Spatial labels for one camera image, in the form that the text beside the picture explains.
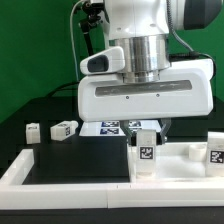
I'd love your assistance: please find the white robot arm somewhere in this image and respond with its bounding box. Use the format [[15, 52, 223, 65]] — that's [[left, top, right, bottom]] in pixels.
[[78, 0, 223, 143]]

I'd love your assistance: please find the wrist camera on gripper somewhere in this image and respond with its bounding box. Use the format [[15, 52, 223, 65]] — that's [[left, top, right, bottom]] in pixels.
[[80, 46, 125, 75]]

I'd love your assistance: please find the white square tabletop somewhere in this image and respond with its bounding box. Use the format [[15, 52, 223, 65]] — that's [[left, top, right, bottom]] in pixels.
[[127, 142, 224, 182]]

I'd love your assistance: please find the black cable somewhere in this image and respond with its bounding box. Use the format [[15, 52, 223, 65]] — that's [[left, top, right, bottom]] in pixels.
[[46, 81, 81, 98]]

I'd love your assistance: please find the white marker base plate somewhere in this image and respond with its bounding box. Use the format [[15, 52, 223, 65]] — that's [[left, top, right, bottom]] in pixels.
[[79, 120, 161, 136]]

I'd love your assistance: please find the white U-shaped obstacle fence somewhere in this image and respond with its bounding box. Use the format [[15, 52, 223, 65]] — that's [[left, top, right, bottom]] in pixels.
[[0, 149, 224, 210]]

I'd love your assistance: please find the white cable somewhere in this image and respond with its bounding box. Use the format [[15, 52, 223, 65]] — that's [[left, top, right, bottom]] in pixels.
[[69, 0, 88, 84]]

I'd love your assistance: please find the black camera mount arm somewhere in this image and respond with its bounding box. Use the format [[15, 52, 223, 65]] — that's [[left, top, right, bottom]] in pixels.
[[79, 0, 104, 56]]

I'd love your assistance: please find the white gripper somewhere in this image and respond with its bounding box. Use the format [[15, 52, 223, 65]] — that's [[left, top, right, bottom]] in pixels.
[[78, 59, 213, 146]]

